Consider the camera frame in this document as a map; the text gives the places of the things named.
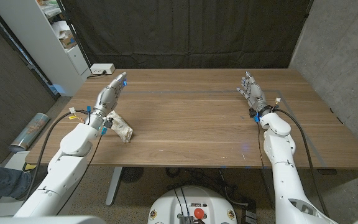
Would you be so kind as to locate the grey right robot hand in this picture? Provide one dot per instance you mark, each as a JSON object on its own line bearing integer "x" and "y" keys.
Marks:
{"x": 255, "y": 96}

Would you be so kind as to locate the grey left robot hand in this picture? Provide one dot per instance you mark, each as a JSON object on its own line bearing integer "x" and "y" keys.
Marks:
{"x": 109, "y": 96}

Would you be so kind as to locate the beige packet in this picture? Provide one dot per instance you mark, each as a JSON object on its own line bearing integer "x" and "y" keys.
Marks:
{"x": 122, "y": 128}

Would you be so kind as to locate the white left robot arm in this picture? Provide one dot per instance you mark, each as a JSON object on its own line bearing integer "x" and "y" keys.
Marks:
{"x": 67, "y": 168}

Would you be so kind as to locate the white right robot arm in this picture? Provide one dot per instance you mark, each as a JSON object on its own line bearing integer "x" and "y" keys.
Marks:
{"x": 283, "y": 174}

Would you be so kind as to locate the white power strip box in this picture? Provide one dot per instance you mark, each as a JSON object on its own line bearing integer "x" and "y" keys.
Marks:
{"x": 102, "y": 68}

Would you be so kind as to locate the brown cardboard box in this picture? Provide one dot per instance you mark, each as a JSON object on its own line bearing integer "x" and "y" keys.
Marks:
{"x": 68, "y": 40}

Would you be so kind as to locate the black backdrop stand pole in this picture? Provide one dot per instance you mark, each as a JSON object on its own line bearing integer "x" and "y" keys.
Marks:
{"x": 73, "y": 34}

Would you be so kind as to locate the black round floor fan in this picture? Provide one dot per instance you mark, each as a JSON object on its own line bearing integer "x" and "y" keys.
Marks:
{"x": 132, "y": 174}

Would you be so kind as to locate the white shelf cabinet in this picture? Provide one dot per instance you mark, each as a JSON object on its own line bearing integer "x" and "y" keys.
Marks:
{"x": 39, "y": 40}

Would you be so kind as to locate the white table leg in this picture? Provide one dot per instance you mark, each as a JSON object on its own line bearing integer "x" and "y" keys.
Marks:
{"x": 113, "y": 186}

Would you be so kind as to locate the black backdrop curtain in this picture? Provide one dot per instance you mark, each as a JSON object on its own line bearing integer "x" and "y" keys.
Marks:
{"x": 188, "y": 34}

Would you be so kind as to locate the black power adapter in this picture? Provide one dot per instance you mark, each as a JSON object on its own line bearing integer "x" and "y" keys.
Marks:
{"x": 249, "y": 214}

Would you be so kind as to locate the white robot torso base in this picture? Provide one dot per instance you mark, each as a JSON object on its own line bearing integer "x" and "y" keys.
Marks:
{"x": 191, "y": 199}

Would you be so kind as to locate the red emergency stop button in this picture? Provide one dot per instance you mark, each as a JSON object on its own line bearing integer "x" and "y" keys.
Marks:
{"x": 199, "y": 213}

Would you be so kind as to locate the white robot head housing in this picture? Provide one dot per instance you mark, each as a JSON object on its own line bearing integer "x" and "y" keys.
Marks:
{"x": 42, "y": 220}

